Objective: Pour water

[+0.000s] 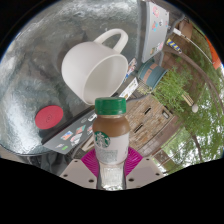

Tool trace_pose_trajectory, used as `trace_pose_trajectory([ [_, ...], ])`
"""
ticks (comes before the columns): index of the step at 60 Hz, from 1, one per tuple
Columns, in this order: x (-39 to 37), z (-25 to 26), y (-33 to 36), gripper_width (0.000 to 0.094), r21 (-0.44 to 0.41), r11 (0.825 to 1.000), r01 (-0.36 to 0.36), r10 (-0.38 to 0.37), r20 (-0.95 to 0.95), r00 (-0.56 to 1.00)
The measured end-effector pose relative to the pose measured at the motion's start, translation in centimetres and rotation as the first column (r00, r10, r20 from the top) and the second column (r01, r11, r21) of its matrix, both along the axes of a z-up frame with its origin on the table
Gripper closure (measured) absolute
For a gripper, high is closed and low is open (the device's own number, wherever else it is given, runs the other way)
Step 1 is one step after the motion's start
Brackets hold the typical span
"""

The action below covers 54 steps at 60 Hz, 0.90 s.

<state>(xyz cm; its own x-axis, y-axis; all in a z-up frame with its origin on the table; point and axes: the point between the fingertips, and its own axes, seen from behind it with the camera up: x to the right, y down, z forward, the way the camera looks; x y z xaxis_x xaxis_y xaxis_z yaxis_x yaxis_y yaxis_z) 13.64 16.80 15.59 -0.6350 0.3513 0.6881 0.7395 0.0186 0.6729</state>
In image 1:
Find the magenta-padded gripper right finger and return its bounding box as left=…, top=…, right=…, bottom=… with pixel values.
left=123, top=146, right=166, bottom=189

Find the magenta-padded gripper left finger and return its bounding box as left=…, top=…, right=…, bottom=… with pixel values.
left=59, top=148, right=100, bottom=189

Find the green-capped coffee drink bottle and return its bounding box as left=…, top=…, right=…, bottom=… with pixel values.
left=92, top=96, right=131, bottom=191

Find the black laptop with stickers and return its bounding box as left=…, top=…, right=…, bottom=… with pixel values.
left=41, top=108, right=99, bottom=155

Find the flat round red coaster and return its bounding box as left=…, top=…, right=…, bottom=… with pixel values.
left=34, top=105, right=65, bottom=131

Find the colourful sticker sheet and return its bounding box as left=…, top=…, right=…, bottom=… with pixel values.
left=118, top=77, right=139, bottom=101

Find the green plant in blue pot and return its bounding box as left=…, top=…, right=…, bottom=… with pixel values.
left=137, top=59, right=201, bottom=116

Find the white ceramic mug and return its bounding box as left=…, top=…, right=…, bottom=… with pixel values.
left=60, top=28, right=130, bottom=106

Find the yellow blue striped bollard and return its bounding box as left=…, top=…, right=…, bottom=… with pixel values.
left=165, top=38, right=183, bottom=54

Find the globe-topped wooden lamp post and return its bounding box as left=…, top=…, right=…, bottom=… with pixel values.
left=181, top=93, right=200, bottom=114

